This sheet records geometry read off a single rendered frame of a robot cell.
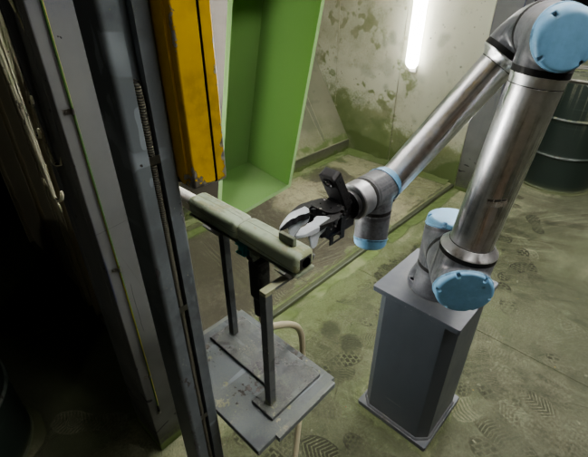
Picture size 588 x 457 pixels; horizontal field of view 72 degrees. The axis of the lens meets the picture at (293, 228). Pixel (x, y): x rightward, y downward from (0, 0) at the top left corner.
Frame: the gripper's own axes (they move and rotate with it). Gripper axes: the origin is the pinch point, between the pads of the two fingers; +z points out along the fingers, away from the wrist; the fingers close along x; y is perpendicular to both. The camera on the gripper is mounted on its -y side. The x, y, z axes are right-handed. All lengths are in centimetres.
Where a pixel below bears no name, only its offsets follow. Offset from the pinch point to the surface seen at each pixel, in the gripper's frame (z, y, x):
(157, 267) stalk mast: 31.1, -9.1, -3.4
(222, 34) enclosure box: -48, -25, 80
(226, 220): 12.1, -4.6, 5.6
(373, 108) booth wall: -265, 58, 150
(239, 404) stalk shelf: 21.4, 30.3, -5.7
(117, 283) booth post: 21, 29, 46
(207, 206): 11.6, -5.0, 12.2
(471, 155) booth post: -265, 77, 56
